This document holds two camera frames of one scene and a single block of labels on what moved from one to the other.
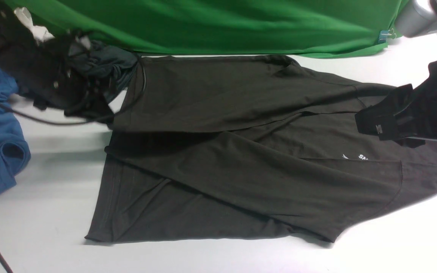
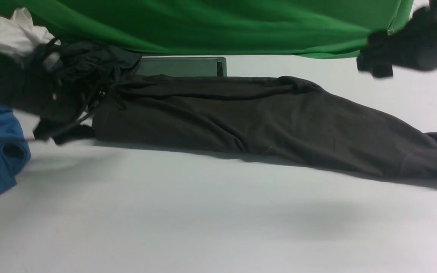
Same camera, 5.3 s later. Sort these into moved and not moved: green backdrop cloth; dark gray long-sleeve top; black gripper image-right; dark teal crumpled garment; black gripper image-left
Moved: black gripper image-left; black gripper image-right; dark gray long-sleeve top
Not moved: green backdrop cloth; dark teal crumpled garment
